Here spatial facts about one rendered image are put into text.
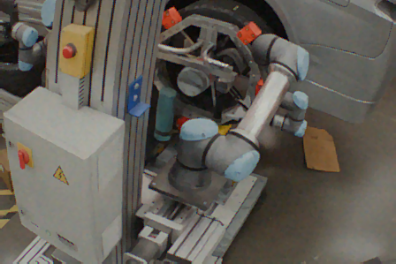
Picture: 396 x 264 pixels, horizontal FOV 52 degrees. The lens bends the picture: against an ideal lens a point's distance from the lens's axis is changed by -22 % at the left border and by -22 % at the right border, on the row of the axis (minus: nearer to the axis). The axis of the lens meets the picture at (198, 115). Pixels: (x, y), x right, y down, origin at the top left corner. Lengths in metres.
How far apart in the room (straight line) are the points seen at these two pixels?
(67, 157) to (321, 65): 1.62
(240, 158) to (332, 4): 1.10
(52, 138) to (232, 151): 0.64
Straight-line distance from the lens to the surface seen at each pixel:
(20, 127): 1.26
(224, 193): 2.81
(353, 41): 2.40
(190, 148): 1.62
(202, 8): 2.41
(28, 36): 1.82
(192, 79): 2.29
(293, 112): 2.08
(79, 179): 1.18
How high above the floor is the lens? 1.91
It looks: 31 degrees down
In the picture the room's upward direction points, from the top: 10 degrees clockwise
